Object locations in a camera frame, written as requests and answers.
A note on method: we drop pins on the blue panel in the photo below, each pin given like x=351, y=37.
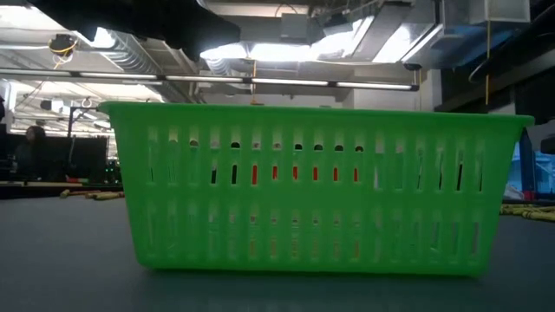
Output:
x=545, y=173

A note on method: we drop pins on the green plastic basket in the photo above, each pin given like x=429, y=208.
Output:
x=303, y=234

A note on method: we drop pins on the silver rectangular air duct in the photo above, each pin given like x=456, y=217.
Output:
x=416, y=39

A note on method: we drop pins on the person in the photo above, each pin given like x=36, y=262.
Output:
x=31, y=151

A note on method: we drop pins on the red green object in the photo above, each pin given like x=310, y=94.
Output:
x=78, y=180

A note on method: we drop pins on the long tube light fixture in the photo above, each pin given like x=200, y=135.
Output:
x=286, y=81

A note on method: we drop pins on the dark monitor screen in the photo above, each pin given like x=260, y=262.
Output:
x=89, y=158

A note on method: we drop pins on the grey ceiling unit box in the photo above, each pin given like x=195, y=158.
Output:
x=295, y=27

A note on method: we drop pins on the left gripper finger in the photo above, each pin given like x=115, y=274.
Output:
x=208, y=30

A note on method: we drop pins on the black computer green lights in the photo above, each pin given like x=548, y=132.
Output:
x=113, y=169

